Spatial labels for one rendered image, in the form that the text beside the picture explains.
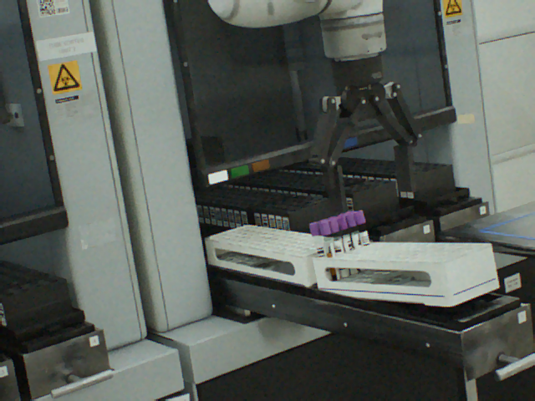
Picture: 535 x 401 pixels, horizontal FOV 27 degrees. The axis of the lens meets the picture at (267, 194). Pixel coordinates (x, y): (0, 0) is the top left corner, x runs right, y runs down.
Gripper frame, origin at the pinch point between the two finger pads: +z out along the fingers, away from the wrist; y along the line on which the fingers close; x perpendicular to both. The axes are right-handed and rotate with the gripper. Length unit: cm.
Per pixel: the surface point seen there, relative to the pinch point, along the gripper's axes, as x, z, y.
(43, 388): 29, 22, -44
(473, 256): -18.3, 7.6, 1.2
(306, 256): 13.1, 10.3, -4.0
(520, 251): -3.3, 15.2, 26.5
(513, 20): 149, -6, 197
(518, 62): 148, 9, 197
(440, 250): -11.5, 7.7, 1.6
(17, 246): 60, 7, -32
